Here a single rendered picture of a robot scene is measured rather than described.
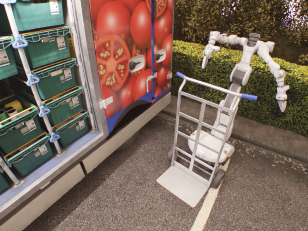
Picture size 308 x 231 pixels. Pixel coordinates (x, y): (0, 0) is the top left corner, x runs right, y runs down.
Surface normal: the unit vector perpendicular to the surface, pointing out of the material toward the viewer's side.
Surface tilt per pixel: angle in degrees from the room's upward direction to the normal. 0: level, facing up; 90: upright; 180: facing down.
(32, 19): 91
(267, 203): 0
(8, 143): 98
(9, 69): 96
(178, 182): 0
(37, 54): 96
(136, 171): 0
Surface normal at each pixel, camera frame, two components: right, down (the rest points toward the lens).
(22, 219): 0.84, 0.30
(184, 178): 0.00, -0.83
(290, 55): -0.43, -0.11
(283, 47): -0.25, -0.50
